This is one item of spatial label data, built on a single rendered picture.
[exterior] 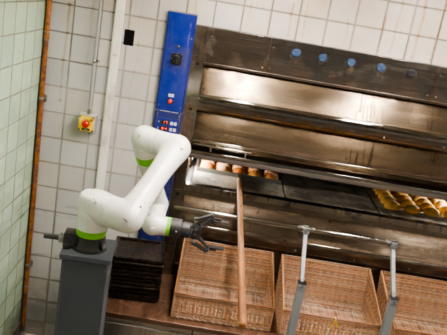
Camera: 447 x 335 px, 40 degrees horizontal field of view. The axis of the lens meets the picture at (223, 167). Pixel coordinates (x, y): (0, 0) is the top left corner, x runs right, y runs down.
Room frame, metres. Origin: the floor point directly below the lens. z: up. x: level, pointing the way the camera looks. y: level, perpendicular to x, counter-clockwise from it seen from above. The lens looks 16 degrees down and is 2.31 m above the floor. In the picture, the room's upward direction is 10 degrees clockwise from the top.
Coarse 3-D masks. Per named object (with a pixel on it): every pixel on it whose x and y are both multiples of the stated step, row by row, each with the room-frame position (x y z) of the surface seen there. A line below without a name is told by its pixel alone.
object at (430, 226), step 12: (204, 192) 3.42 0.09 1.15; (216, 192) 3.43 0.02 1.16; (228, 192) 3.43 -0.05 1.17; (252, 192) 3.48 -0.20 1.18; (276, 204) 3.43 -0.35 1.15; (288, 204) 3.43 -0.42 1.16; (300, 204) 3.43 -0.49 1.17; (312, 204) 3.45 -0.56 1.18; (324, 204) 3.49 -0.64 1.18; (348, 216) 3.44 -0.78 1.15; (360, 216) 3.44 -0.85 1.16; (372, 216) 3.44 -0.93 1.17; (384, 216) 3.46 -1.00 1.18; (420, 228) 3.45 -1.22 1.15; (432, 228) 3.45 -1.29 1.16; (444, 228) 3.45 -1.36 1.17
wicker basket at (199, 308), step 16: (208, 256) 3.37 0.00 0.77; (224, 256) 3.38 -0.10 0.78; (272, 256) 3.37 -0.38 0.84; (192, 272) 3.34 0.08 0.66; (208, 272) 3.35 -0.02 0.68; (224, 272) 3.35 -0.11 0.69; (256, 272) 3.37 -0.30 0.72; (272, 272) 3.23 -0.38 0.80; (176, 288) 2.96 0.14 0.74; (192, 288) 3.27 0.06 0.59; (208, 288) 3.30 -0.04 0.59; (224, 288) 3.33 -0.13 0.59; (256, 288) 3.34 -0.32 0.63; (272, 288) 3.10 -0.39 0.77; (176, 304) 2.93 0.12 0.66; (192, 304) 2.93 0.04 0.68; (208, 304) 2.93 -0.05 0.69; (224, 304) 2.94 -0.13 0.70; (256, 304) 2.94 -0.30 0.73; (272, 304) 2.98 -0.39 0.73; (208, 320) 2.93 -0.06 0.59; (224, 320) 2.94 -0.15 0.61; (256, 320) 3.03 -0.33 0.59
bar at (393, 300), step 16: (176, 208) 3.05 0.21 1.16; (192, 208) 3.06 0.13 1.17; (272, 224) 3.06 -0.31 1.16; (288, 224) 3.06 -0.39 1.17; (304, 240) 3.03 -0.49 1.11; (368, 240) 3.07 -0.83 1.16; (384, 240) 3.07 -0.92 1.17; (304, 256) 2.96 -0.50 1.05; (304, 272) 2.90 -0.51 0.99; (304, 288) 2.83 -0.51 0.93; (384, 320) 2.85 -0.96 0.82
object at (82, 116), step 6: (78, 114) 3.34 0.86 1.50; (84, 114) 3.35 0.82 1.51; (90, 114) 3.37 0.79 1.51; (96, 114) 3.39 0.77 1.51; (78, 120) 3.34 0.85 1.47; (84, 120) 3.34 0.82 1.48; (96, 120) 3.38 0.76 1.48; (78, 126) 3.34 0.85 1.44; (90, 126) 3.34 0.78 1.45; (96, 126) 3.40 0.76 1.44; (90, 132) 3.34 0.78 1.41
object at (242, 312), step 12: (240, 180) 3.58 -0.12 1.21; (240, 192) 3.35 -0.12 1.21; (240, 204) 3.15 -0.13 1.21; (240, 216) 2.97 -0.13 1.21; (240, 228) 2.81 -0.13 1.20; (240, 240) 2.66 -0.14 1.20; (240, 252) 2.53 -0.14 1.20; (240, 264) 2.41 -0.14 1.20; (240, 276) 2.30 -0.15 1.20; (240, 288) 2.19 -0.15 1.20; (240, 300) 2.09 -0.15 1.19; (240, 312) 2.01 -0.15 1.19; (240, 324) 1.94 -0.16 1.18
